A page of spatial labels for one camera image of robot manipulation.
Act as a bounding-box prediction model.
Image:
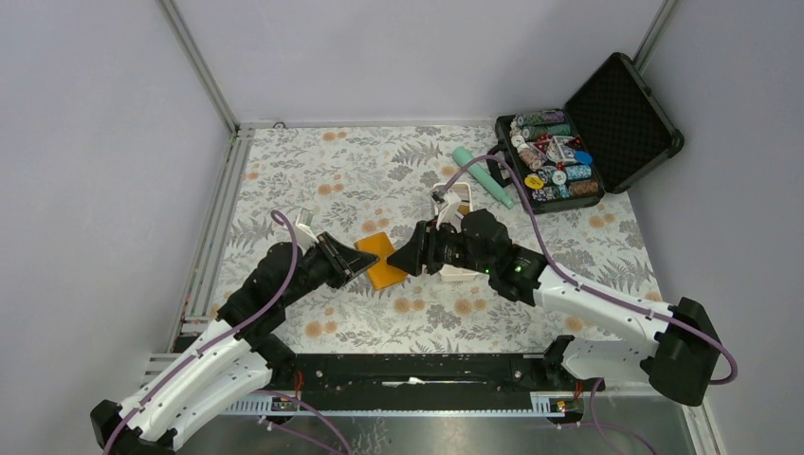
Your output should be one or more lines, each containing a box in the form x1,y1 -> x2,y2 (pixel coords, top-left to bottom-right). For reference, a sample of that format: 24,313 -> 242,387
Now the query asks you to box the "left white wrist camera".
293,209 -> 319,251

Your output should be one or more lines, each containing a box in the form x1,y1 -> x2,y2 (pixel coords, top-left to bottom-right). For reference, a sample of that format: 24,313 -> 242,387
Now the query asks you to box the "mint green handle tool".
448,146 -> 514,209

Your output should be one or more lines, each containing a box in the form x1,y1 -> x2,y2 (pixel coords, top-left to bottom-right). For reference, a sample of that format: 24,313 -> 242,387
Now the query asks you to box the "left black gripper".
281,232 -> 379,308

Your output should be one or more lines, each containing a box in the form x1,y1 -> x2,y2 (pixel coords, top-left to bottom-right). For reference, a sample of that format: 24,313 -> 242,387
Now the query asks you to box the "floral table mat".
210,126 -> 660,354

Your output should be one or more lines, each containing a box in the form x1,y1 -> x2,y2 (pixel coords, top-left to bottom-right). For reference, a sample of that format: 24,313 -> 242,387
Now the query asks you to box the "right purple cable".
433,155 -> 740,455

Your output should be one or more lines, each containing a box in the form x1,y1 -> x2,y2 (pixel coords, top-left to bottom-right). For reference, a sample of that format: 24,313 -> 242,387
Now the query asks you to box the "white plastic tray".
431,181 -> 478,282

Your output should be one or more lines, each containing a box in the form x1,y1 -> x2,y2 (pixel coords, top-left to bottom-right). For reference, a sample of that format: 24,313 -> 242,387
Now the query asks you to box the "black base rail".
266,354 -> 594,412

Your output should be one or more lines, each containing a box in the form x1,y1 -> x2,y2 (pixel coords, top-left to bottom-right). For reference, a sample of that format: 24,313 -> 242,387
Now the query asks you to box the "black poker chip case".
486,52 -> 685,214

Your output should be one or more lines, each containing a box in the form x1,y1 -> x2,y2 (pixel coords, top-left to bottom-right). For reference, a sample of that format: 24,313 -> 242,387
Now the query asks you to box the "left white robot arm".
90,233 -> 379,454

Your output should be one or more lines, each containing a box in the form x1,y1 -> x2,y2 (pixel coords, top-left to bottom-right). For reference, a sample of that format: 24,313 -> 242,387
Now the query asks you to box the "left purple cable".
100,209 -> 353,455

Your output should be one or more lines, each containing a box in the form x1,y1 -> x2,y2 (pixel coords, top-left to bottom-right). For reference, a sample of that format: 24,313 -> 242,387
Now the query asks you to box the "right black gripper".
386,215 -> 494,278

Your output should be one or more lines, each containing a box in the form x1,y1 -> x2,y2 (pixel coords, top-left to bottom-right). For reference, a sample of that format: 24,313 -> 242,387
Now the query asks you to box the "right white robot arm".
387,209 -> 722,407

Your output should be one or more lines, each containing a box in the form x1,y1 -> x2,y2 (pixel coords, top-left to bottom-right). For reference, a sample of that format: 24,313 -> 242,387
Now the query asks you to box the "purple cable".
100,209 -> 353,455
433,155 -> 740,455

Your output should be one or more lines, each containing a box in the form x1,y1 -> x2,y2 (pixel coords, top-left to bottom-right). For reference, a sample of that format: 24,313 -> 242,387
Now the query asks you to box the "orange leather card holder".
355,232 -> 408,291

